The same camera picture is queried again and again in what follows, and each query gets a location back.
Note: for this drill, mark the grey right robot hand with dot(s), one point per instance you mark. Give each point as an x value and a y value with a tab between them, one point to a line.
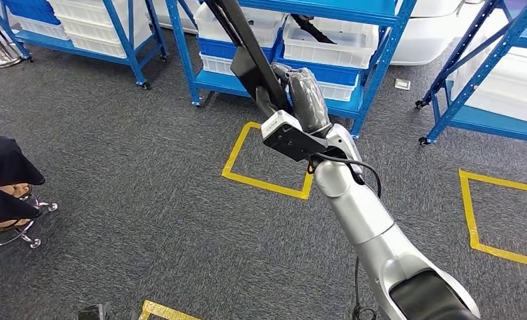
310	101

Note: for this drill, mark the black plastic frame part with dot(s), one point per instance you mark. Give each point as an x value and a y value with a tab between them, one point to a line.
246	70

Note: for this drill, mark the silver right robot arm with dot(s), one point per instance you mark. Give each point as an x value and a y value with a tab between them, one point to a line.
360	212

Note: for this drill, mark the blue metal shelf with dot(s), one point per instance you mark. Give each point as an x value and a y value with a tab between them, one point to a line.
219	81
128	48
489	126

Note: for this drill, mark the floor socket plate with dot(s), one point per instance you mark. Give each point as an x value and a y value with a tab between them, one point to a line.
402	84

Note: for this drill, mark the yellow floor tape square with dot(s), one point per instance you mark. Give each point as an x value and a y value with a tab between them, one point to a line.
469	212
157	309
263	184

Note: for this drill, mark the white vehicle with red stripe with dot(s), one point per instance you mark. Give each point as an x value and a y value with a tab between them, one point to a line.
422	40

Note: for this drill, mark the stack of white crates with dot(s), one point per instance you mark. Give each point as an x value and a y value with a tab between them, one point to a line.
511	88
91	26

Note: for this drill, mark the chrome stool with casters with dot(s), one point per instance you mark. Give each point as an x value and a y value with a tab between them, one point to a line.
14	190

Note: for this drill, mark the chrome stanchion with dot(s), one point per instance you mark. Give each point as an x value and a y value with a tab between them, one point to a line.
3	56

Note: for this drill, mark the person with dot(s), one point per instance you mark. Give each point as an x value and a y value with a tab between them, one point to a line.
3	163

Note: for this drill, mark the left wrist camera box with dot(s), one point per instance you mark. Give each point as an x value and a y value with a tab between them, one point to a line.
95	312

